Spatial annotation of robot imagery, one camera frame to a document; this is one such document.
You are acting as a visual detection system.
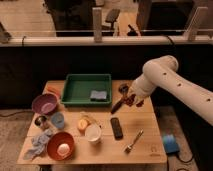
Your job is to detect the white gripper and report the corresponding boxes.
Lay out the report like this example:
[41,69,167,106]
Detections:
[129,77,154,101]

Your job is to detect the dark red grape bunch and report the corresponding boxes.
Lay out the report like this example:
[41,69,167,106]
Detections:
[124,94,144,107]

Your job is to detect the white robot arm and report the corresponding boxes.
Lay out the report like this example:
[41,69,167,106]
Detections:
[129,55,213,126]

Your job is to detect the white paper cup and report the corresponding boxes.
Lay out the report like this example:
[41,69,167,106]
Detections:
[85,124,102,144]

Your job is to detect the light blue cup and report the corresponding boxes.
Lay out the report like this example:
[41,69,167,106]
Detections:
[50,112,65,129]

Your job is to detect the small metal cup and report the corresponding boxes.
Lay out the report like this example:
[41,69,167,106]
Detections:
[34,116,48,130]

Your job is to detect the grey blue sponge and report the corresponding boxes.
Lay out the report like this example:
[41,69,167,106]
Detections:
[90,90,107,101]

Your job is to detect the black remote control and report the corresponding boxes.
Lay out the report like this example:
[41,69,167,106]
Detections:
[110,117,123,140]

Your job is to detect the green plastic tray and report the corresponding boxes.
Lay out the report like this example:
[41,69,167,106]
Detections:
[61,74,112,107]

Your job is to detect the orange fruit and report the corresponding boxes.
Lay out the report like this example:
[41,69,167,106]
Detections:
[77,119,89,132]

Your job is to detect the wooden table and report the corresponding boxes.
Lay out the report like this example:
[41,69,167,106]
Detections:
[16,79,168,166]

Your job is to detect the orange carrot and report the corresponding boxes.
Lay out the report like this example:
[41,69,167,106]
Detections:
[47,86,61,98]

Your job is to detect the white egg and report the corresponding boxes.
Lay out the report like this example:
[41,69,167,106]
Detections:
[57,144,70,156]

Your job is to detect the red bowl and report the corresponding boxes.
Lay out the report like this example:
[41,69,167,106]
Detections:
[46,132,74,161]

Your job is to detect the purple bowl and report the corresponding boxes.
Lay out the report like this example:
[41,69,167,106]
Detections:
[31,93,58,115]

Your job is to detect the blue grey cloth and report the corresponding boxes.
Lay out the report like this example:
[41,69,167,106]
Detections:
[23,129,53,160]

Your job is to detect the black handled ice cream scoop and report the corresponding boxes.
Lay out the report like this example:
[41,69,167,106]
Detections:
[111,84,129,114]

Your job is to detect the black cable on floor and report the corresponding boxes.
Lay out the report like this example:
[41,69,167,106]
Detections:
[0,109,34,118]

